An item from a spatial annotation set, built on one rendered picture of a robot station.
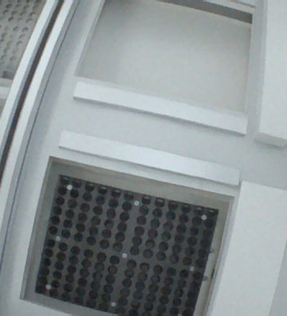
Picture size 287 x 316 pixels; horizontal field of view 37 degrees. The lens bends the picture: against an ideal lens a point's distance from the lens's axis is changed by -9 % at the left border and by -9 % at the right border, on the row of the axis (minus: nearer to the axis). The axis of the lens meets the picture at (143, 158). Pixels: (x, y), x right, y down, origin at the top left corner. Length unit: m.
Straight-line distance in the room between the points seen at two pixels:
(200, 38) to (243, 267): 0.42
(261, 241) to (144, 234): 0.16
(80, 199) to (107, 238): 0.06
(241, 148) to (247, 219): 0.10
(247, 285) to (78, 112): 0.32
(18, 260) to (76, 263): 0.09
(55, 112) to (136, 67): 0.20
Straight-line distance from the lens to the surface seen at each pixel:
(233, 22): 0.83
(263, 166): 0.60
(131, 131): 0.59
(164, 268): 0.61
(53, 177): 0.70
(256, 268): 0.57
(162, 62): 0.76
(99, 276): 0.64
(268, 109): 0.59
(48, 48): 0.60
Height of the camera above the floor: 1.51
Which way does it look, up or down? 75 degrees down
